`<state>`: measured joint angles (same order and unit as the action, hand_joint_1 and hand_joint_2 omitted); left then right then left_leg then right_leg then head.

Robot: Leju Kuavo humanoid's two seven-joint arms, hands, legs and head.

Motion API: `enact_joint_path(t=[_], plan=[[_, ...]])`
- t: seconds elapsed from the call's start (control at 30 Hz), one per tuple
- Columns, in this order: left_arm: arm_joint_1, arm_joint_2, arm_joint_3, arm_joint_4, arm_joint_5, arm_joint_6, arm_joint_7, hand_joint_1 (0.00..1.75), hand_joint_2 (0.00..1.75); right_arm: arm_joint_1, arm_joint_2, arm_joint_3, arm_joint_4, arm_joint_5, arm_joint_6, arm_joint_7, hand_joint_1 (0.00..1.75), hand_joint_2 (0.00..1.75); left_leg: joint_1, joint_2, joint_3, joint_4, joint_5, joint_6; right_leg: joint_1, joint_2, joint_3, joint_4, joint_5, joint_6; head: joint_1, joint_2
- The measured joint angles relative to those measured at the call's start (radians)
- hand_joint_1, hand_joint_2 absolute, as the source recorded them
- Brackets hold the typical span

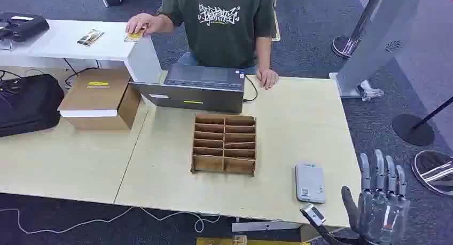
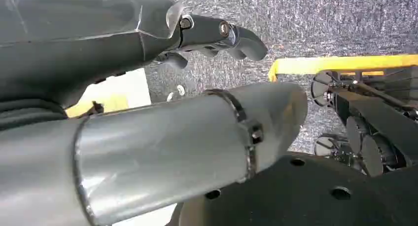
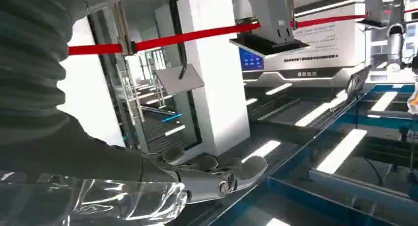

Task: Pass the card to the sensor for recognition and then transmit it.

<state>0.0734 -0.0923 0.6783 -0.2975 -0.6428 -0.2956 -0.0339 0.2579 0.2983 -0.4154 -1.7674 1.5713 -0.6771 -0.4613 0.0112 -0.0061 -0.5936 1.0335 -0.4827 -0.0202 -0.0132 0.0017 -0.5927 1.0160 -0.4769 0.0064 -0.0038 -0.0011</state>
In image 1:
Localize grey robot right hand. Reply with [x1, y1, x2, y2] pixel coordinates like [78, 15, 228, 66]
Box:
[341, 149, 411, 245]

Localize yellow board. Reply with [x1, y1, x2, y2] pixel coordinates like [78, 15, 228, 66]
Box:
[196, 236, 302, 245]

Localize white floor cable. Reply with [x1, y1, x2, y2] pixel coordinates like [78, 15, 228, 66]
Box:
[0, 206, 221, 235]

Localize printed card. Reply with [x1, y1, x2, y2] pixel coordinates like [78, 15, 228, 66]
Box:
[76, 28, 105, 47]

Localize chrome stanchion with round base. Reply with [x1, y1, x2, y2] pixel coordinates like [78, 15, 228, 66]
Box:
[331, 0, 387, 59]
[411, 149, 453, 197]

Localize black device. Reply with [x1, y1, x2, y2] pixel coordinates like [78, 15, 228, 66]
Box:
[0, 12, 51, 43]

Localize yellow card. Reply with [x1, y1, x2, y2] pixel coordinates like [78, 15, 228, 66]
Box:
[123, 30, 145, 43]

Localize white sign stand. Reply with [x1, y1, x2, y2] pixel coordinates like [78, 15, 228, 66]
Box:
[329, 0, 440, 102]

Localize brown cardboard box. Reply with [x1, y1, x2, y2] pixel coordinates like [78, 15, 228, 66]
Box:
[57, 68, 142, 131]

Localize person's hand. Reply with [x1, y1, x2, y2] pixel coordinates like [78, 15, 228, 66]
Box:
[255, 68, 280, 91]
[126, 12, 159, 36]

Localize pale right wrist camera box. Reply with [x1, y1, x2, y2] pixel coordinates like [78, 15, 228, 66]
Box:
[300, 203, 326, 227]

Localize grey card reader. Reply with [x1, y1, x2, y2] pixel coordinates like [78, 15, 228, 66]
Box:
[295, 161, 326, 204]

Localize black bag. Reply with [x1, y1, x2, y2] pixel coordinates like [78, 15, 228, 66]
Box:
[0, 73, 66, 138]

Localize person's right hand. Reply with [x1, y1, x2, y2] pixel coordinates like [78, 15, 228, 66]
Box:
[126, 12, 159, 36]

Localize white side table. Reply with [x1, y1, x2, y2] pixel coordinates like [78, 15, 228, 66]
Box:
[0, 19, 164, 84]

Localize black cables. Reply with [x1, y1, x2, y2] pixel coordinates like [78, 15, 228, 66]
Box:
[63, 58, 101, 89]

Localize black stanchion with round base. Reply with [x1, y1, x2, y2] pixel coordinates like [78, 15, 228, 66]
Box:
[392, 96, 453, 147]

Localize person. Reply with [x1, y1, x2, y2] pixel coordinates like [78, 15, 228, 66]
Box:
[126, 0, 280, 91]

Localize person's left hand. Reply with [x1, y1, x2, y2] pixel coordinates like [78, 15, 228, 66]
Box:
[255, 68, 280, 91]

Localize black laptop cable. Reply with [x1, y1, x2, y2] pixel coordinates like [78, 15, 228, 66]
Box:
[243, 75, 260, 104]

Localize wooden card box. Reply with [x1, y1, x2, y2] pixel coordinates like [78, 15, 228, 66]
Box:
[190, 113, 257, 177]

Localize dark grey laptop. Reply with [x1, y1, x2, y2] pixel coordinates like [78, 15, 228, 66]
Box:
[129, 64, 247, 114]

